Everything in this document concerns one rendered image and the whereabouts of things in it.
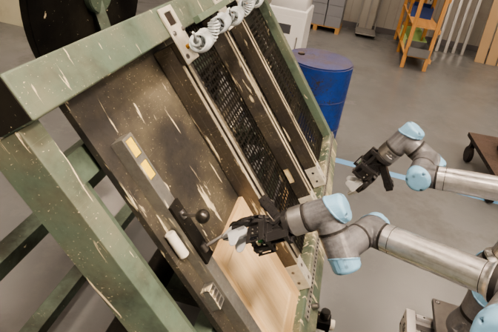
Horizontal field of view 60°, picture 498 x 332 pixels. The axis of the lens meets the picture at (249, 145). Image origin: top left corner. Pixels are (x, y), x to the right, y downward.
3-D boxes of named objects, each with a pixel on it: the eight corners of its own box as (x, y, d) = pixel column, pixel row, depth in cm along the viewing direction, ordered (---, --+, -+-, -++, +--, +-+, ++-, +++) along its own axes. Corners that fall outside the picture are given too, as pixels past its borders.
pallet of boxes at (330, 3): (341, 27, 992) (352, -19, 942) (338, 34, 933) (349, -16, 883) (297, 18, 1011) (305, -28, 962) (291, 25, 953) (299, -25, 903)
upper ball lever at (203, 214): (178, 224, 119) (205, 227, 109) (171, 213, 118) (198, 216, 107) (187, 214, 121) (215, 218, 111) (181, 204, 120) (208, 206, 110)
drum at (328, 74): (334, 141, 494) (356, 54, 445) (328, 170, 436) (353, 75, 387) (276, 127, 505) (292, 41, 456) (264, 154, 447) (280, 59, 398)
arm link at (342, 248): (376, 258, 110) (361, 217, 110) (350, 277, 103) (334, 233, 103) (353, 259, 116) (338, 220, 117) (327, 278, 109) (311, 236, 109)
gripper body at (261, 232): (242, 243, 112) (284, 231, 107) (244, 216, 118) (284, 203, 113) (257, 257, 116) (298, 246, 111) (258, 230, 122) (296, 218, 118)
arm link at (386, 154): (402, 150, 156) (402, 161, 149) (392, 158, 159) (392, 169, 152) (385, 137, 156) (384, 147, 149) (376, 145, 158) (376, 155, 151)
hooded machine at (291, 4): (268, 56, 735) (282, -31, 667) (304, 64, 721) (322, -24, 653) (256, 68, 675) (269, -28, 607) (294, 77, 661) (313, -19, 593)
